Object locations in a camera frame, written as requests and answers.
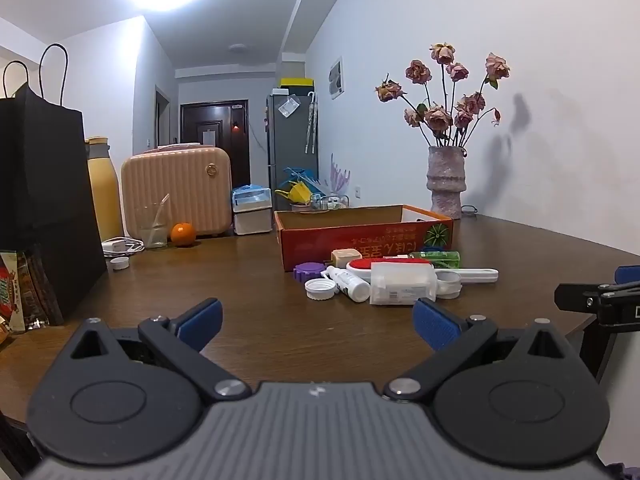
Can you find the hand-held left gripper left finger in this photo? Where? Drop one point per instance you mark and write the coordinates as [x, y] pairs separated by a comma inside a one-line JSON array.
[[205, 317]]

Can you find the eyeglasses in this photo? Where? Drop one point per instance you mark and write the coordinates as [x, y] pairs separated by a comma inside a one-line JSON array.
[[469, 210]]

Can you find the dried pink roses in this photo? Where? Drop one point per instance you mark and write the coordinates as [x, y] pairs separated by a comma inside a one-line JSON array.
[[439, 117]]

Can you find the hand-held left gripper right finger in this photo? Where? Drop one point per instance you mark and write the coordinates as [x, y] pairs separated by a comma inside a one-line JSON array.
[[435, 325]]

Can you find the red and white lint brush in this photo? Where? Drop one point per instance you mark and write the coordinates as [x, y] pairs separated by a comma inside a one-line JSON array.
[[365, 267]]

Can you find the pink ribbed suitcase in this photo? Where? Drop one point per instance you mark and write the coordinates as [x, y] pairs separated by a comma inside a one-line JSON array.
[[185, 185]]

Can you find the purple flower wall decoration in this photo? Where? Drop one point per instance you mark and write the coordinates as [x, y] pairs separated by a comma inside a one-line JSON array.
[[339, 175]]

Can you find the dark brown entrance door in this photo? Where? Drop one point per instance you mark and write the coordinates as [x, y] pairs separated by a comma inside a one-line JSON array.
[[215, 135]]

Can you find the white storage bin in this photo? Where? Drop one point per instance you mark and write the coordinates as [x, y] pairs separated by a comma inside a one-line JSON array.
[[252, 222]]

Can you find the white ribbed cap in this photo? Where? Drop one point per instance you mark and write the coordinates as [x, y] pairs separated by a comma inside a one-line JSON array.
[[320, 290]]

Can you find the yellow watering can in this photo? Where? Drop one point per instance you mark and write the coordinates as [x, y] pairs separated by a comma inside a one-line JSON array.
[[299, 192]]

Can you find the colourful snack packet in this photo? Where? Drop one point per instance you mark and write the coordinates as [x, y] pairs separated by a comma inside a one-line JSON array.
[[10, 290]]

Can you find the drinking glass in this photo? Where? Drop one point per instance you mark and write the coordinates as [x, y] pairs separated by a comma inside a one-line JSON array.
[[152, 232]]

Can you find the beige small block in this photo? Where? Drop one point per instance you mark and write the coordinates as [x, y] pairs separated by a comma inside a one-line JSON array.
[[346, 258]]

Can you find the small white bottle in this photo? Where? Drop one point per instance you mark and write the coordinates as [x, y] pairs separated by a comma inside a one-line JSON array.
[[350, 285]]

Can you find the yellow thermos jug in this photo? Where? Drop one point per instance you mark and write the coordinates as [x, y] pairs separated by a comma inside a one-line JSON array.
[[104, 195]]

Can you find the brown snack packet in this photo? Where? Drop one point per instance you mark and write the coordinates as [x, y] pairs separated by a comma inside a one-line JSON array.
[[42, 300]]

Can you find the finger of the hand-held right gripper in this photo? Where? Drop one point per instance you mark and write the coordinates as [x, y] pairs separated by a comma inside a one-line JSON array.
[[629, 275], [575, 297]]

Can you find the purple bottle cap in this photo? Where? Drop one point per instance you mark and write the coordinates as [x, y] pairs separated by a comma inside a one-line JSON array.
[[309, 271]]

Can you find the small flat white cap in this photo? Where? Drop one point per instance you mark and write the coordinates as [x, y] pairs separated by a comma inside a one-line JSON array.
[[120, 263]]

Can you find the blue bottle cap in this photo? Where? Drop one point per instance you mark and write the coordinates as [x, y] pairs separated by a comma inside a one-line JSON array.
[[432, 249]]

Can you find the side room door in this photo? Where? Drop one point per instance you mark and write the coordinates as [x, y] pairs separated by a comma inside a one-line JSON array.
[[162, 120]]

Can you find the round ceiling lamp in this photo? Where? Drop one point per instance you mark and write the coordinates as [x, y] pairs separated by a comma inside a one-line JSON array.
[[239, 48]]

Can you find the blue tissue pack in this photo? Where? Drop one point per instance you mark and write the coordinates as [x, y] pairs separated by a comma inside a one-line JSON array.
[[251, 197]]

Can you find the blue plastic hangers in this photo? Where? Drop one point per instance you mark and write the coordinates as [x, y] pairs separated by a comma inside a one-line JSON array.
[[300, 174]]

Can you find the translucent plastic box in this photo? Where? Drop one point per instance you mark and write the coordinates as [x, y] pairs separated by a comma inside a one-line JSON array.
[[402, 284]]

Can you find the green transparent bottle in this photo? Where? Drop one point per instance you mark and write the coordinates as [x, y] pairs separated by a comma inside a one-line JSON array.
[[442, 259]]

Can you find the grey refrigerator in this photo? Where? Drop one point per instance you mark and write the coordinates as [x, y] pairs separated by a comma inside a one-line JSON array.
[[292, 155]]

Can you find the black paper bag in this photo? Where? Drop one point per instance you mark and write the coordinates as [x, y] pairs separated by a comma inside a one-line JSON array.
[[40, 185]]

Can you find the clear straw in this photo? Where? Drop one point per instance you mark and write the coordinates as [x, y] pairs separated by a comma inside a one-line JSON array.
[[163, 207]]

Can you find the yellow box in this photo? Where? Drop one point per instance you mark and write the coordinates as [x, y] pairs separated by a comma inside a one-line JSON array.
[[296, 83]]

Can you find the paper sheet on refrigerator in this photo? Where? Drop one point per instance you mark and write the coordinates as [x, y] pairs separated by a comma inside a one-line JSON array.
[[289, 106]]

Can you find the orange fruit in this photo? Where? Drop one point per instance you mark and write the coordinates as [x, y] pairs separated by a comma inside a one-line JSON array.
[[183, 234]]

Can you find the white folded umbrella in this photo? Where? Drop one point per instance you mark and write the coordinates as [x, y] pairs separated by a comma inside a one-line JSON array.
[[312, 125]]

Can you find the pink ceramic vase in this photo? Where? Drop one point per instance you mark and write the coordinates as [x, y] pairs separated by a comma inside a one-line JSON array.
[[446, 180]]

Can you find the wall picture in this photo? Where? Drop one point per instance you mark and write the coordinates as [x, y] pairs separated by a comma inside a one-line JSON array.
[[336, 77]]

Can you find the orange cardboard box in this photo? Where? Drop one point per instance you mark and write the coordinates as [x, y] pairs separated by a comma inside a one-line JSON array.
[[350, 240]]

